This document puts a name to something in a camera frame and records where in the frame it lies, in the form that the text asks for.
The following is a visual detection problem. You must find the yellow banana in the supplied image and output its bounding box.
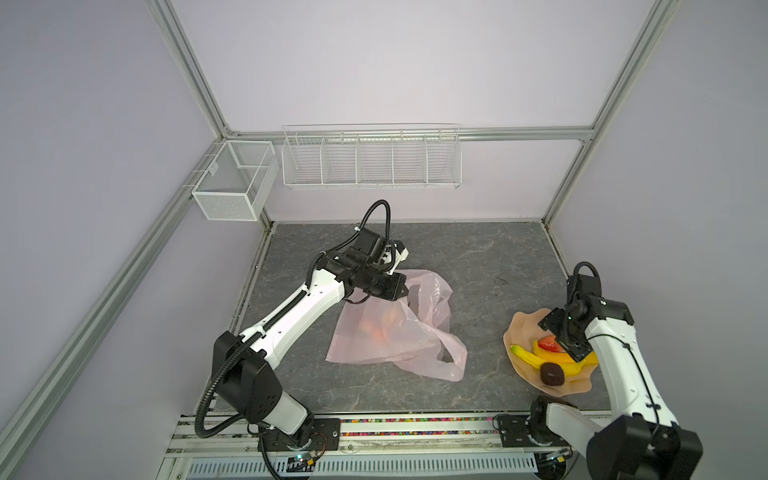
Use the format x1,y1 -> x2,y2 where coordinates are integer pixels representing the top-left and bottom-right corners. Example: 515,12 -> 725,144
509,344 -> 545,369
533,342 -> 598,377

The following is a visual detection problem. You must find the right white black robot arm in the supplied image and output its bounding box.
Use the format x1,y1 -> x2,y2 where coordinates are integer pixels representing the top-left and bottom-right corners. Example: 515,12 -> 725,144
528,262 -> 703,479

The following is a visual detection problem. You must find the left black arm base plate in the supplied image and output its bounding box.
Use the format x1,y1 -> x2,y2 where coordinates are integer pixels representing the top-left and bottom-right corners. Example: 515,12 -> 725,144
258,417 -> 341,452

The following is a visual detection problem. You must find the dark purple plum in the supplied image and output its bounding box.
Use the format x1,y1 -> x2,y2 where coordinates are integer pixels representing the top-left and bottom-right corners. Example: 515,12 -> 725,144
539,362 -> 566,387

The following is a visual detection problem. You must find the white vent grille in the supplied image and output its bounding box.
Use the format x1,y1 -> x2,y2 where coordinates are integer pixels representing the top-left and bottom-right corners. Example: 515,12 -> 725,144
186,453 -> 538,479

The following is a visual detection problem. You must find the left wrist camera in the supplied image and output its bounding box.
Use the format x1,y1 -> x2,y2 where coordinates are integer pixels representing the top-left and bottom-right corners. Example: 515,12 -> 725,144
386,241 -> 409,270

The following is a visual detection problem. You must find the small white mesh basket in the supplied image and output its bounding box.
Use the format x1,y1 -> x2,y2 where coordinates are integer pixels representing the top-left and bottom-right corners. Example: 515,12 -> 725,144
192,140 -> 279,222

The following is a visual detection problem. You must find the red fruit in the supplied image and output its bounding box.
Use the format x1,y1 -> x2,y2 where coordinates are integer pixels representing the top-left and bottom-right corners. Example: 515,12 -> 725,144
360,317 -> 398,343

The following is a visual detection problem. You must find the pink plastic bag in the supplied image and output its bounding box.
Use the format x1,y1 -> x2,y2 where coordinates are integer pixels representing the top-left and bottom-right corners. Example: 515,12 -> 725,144
326,269 -> 468,382

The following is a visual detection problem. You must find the long white wire basket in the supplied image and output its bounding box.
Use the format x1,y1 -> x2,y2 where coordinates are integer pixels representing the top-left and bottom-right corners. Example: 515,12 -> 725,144
281,124 -> 463,189

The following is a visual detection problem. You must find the beige wavy fruit plate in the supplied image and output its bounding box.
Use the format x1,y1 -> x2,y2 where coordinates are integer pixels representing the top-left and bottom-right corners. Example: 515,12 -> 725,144
503,308 -> 598,397

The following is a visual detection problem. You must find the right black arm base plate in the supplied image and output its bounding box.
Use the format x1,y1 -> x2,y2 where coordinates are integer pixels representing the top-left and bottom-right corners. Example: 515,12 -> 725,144
492,413 -> 569,448

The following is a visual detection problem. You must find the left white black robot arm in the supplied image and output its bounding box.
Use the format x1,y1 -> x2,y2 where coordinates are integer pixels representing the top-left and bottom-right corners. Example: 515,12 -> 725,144
194,199 -> 408,446

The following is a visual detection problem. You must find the aluminium mounting rail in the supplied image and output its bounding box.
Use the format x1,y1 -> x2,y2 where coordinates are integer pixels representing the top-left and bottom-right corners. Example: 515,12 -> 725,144
166,411 -> 561,457

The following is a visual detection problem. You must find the red strawberry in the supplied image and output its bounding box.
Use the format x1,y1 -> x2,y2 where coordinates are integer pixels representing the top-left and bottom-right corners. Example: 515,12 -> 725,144
537,335 -> 565,353

